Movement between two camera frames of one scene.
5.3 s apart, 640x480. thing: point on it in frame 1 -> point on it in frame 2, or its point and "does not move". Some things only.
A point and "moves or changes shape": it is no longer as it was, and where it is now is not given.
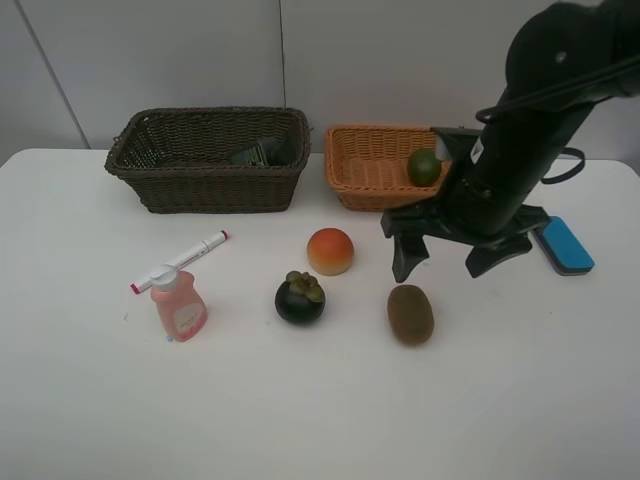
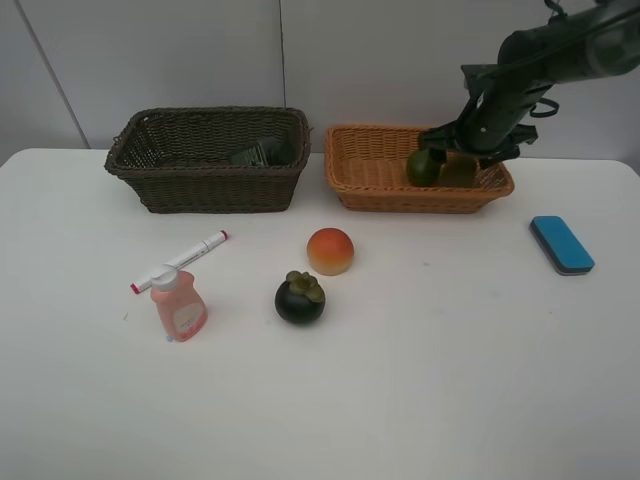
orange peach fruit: (330, 251) does not move
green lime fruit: (424, 167) does not move
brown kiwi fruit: (410, 315) moves or changes shape
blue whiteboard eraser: (561, 249) does not move
